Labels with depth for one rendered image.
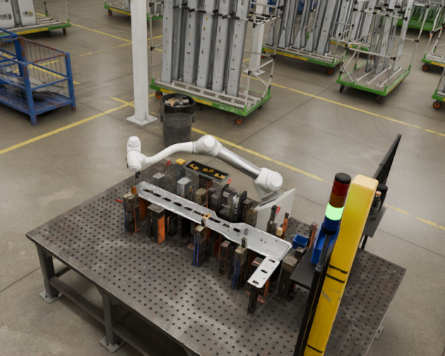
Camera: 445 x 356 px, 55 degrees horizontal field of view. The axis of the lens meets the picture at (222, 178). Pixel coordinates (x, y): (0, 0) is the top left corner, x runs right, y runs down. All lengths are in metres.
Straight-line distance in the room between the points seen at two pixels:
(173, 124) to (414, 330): 3.78
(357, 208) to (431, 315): 2.59
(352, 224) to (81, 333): 2.51
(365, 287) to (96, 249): 2.04
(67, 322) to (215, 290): 1.39
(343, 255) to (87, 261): 1.94
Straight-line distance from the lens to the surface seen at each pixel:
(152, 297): 3.07
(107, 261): 3.35
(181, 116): 5.84
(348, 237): 2.13
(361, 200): 2.01
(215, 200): 3.35
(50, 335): 3.90
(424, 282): 4.80
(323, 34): 10.39
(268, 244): 3.08
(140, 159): 3.35
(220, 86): 7.47
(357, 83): 8.96
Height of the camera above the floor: 2.98
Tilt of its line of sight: 32 degrees down
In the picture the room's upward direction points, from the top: 5 degrees clockwise
